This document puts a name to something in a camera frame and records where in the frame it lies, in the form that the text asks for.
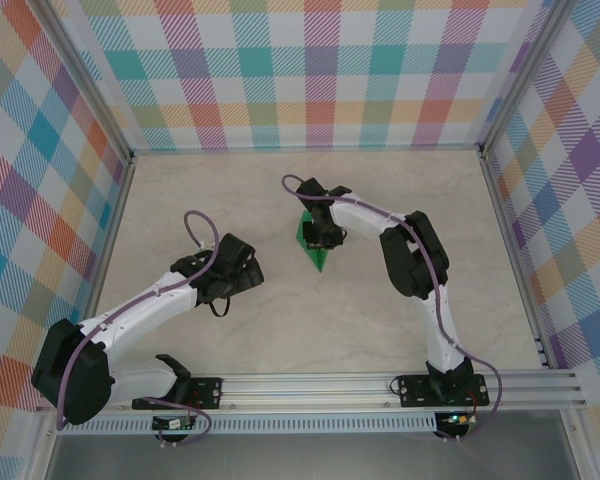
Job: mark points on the green paper sheet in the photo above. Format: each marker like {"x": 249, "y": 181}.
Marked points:
{"x": 320, "y": 260}

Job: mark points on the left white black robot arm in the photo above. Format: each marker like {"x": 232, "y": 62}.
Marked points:
{"x": 145, "y": 315}

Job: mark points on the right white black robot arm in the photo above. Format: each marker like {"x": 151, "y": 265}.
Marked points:
{"x": 440, "y": 340}

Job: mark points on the left small circuit board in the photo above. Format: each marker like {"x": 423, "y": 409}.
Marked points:
{"x": 172, "y": 424}

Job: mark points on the small circuit board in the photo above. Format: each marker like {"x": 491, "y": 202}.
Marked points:
{"x": 172, "y": 424}
{"x": 457, "y": 419}

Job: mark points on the grey metal panel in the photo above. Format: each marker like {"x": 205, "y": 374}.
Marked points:
{"x": 305, "y": 460}

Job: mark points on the right small circuit board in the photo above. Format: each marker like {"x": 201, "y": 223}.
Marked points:
{"x": 457, "y": 419}

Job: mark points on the long aluminium frame rail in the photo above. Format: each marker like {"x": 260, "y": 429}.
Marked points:
{"x": 305, "y": 151}

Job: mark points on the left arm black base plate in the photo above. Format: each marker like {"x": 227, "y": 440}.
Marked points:
{"x": 210, "y": 392}

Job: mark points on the aluminium side frame rail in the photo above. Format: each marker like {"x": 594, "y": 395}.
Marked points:
{"x": 514, "y": 260}
{"x": 105, "y": 260}

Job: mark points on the wide aluminium mounting rail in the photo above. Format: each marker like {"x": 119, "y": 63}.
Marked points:
{"x": 305, "y": 390}

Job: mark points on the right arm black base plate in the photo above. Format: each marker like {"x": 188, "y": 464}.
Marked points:
{"x": 412, "y": 397}

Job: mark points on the aluminium frame post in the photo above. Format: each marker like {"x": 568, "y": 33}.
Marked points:
{"x": 517, "y": 75}
{"x": 91, "y": 75}

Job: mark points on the aluminium frame leg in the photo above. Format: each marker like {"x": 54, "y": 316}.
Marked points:
{"x": 580, "y": 460}
{"x": 40, "y": 467}

